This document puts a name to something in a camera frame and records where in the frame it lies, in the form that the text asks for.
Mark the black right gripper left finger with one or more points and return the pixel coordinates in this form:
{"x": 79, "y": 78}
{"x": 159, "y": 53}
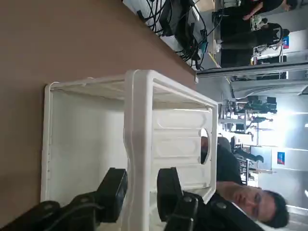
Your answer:
{"x": 110, "y": 192}

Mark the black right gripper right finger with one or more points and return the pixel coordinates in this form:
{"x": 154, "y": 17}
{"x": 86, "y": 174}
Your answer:
{"x": 168, "y": 192}

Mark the white folding storage box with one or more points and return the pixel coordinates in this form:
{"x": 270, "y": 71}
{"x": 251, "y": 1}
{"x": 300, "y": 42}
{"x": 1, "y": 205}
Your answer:
{"x": 84, "y": 132}

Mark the person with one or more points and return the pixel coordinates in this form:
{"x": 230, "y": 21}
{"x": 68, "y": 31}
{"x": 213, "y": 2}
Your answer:
{"x": 264, "y": 204}
{"x": 240, "y": 45}
{"x": 264, "y": 7}

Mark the blue sign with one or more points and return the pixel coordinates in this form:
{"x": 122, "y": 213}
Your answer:
{"x": 286, "y": 42}
{"x": 281, "y": 158}

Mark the ribbed black power adapter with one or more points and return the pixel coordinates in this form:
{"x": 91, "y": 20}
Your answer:
{"x": 175, "y": 16}

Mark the aluminium profile post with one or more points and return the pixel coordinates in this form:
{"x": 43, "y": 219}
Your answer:
{"x": 252, "y": 71}

